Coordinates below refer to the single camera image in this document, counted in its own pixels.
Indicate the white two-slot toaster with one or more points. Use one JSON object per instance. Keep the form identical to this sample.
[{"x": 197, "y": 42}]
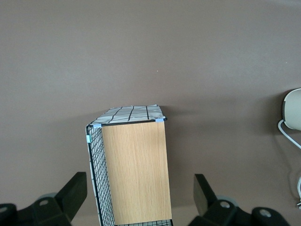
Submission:
[{"x": 294, "y": 110}]

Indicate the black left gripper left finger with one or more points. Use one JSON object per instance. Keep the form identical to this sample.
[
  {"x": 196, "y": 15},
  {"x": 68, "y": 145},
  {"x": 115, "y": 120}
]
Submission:
[{"x": 58, "y": 207}]

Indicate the light wooden shelf board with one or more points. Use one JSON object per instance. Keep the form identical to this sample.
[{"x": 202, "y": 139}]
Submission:
[{"x": 136, "y": 174}]

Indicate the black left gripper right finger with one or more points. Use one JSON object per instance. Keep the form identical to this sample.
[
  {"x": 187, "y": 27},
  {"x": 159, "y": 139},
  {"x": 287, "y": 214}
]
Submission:
[{"x": 218, "y": 214}]

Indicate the brown table cover mat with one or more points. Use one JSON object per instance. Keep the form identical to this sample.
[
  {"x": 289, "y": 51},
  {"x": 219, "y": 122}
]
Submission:
[{"x": 150, "y": 47}]

